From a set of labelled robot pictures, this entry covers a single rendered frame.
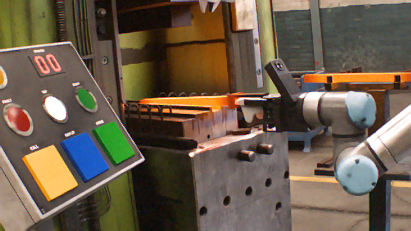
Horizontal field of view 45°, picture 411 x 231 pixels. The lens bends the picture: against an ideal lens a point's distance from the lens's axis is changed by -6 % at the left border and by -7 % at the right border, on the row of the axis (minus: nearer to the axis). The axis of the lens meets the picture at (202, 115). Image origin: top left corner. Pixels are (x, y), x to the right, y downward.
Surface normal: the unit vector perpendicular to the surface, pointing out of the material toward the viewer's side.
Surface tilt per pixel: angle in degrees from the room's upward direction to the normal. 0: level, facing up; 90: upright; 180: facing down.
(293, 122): 91
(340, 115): 91
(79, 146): 60
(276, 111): 91
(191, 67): 90
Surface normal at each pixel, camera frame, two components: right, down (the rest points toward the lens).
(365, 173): -0.18, 0.17
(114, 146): 0.77, -0.52
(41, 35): 0.71, 0.04
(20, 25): -0.70, 0.15
